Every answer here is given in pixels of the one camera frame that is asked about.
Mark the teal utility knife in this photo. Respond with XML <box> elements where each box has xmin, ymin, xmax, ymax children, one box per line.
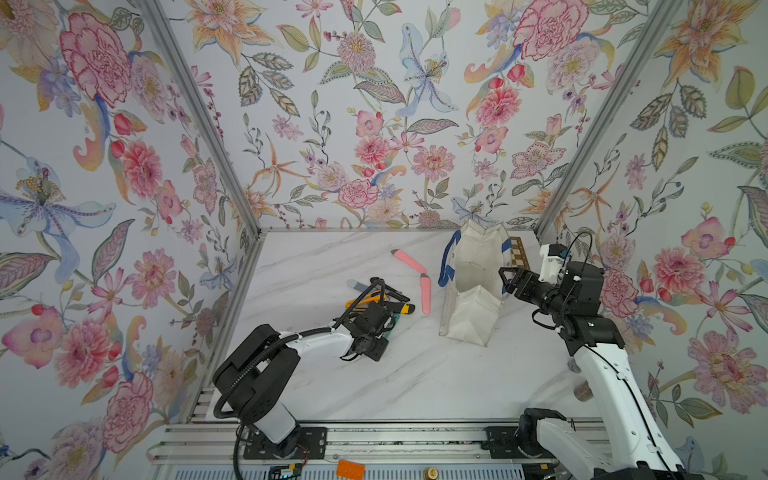
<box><xmin>382</xmin><ymin>315</ymin><xmax>400</xmax><ymax>338</ymax></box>

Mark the left black corrugated cable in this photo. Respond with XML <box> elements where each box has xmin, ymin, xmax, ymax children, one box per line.
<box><xmin>212</xmin><ymin>277</ymin><xmax>385</xmax><ymax>420</ymax></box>

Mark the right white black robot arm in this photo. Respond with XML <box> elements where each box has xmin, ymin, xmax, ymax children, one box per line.
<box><xmin>499</xmin><ymin>262</ymin><xmax>694</xmax><ymax>479</ymax></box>

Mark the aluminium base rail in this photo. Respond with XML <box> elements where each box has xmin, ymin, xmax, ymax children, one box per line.
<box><xmin>146</xmin><ymin>421</ymin><xmax>661</xmax><ymax>466</ymax></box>

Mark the orange plastic block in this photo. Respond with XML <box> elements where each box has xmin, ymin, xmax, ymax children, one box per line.
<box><xmin>336</xmin><ymin>460</ymin><xmax>366</xmax><ymax>480</ymax></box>

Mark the wooden chessboard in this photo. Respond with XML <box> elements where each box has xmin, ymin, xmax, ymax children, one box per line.
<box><xmin>509</xmin><ymin>237</ymin><xmax>530</xmax><ymax>269</ymax></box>

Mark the white canvas cartoon pouch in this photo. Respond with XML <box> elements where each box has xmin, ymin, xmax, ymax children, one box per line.
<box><xmin>438</xmin><ymin>220</ymin><xmax>513</xmax><ymax>347</ymax></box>

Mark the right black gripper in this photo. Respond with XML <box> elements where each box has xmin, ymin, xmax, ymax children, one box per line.
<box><xmin>502</xmin><ymin>267</ymin><xmax>572</xmax><ymax>324</ymax></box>

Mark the grey blue utility knife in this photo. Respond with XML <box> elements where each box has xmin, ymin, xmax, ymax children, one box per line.
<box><xmin>347</xmin><ymin>280</ymin><xmax>369</xmax><ymax>293</ymax></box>

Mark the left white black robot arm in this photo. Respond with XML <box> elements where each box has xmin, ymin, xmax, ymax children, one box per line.
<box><xmin>213</xmin><ymin>277</ymin><xmax>415</xmax><ymax>459</ymax></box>

